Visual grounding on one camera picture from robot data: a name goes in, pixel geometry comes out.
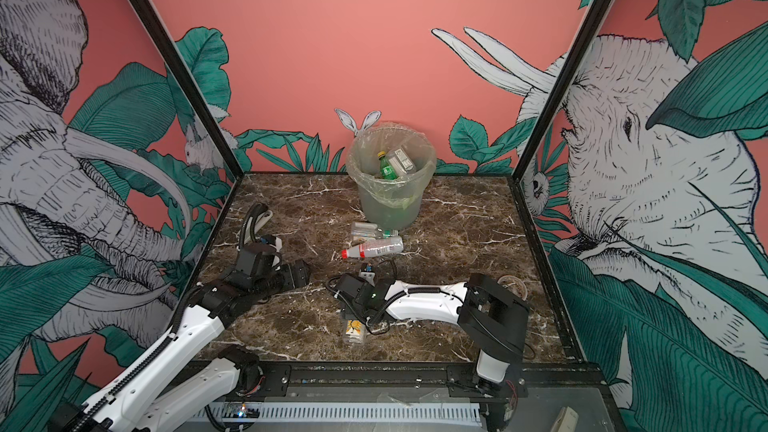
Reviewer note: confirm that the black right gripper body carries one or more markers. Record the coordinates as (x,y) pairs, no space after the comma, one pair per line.
(361,313)

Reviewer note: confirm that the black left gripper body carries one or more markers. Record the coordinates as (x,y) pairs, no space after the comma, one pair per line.
(280,279)

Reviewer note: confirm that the sunflower label tea bottle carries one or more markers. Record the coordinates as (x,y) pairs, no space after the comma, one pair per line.
(354,332)

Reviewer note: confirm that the green soda bottle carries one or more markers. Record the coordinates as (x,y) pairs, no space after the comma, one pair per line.
(386,170)

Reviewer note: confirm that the clear bottle green white label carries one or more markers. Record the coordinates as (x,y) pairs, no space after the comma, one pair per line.
(400,162)

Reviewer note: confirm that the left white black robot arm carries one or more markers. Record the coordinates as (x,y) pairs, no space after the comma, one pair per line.
(142,398)

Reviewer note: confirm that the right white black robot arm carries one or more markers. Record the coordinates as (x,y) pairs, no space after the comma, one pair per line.
(493,317)

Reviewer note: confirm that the grey mesh waste bin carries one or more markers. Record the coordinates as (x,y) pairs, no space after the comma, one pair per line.
(388,218)

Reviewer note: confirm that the clear plastic bin liner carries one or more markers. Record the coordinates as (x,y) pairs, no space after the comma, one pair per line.
(362,163)

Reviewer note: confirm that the red cap white bottle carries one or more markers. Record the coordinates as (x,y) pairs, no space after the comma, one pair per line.
(374,248)

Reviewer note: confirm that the grey black stapler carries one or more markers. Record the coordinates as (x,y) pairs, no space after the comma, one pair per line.
(256,217)

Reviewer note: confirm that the clear bottle green neck band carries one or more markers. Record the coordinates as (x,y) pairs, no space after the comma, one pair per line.
(364,231)

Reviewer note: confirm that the white tape roll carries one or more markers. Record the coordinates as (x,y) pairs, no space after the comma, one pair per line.
(515,285)

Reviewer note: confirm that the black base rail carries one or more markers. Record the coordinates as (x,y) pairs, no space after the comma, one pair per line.
(283,377)

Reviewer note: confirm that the white perforated cable tray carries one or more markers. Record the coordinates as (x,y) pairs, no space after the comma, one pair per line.
(462,414)

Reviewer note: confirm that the left black frame post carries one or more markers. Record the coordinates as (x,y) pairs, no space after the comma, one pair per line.
(170,53)

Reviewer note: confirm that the black frame post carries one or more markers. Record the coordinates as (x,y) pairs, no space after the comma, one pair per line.
(170,53)
(582,43)

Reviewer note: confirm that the right black frame post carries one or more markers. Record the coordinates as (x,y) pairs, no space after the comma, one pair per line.
(582,43)

